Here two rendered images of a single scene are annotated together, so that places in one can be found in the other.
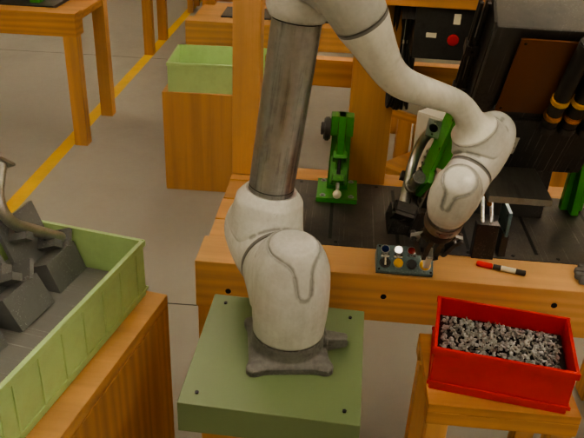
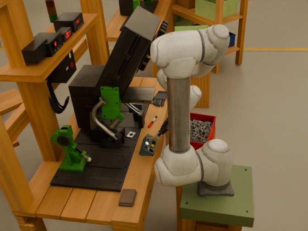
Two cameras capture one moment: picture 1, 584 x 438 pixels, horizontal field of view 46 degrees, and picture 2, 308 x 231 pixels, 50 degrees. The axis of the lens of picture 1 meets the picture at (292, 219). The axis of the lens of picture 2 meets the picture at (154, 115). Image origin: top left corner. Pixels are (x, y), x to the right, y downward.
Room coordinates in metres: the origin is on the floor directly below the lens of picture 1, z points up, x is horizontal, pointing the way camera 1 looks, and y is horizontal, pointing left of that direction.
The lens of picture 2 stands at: (1.28, 1.24, 2.26)
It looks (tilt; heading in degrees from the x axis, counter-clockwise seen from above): 35 degrees down; 279
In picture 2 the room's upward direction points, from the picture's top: 4 degrees counter-clockwise
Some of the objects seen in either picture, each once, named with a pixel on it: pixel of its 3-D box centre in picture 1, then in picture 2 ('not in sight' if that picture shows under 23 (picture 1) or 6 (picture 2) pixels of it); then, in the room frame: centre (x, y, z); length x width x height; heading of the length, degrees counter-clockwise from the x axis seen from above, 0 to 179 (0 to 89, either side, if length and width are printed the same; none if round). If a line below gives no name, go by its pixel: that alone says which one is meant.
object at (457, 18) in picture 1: (441, 29); (59, 64); (2.08, -0.42, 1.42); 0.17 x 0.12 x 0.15; 87
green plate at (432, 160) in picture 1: (450, 143); (112, 100); (1.80, -0.44, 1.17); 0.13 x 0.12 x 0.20; 87
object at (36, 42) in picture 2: not in sight; (36, 50); (2.10, -0.24, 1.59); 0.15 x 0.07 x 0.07; 87
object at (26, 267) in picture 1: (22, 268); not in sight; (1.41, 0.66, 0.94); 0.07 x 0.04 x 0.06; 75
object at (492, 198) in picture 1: (505, 171); (124, 94); (1.76, -0.59, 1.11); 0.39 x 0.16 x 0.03; 177
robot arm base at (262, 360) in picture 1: (296, 337); (214, 177); (1.18, -0.02, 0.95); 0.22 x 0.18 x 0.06; 96
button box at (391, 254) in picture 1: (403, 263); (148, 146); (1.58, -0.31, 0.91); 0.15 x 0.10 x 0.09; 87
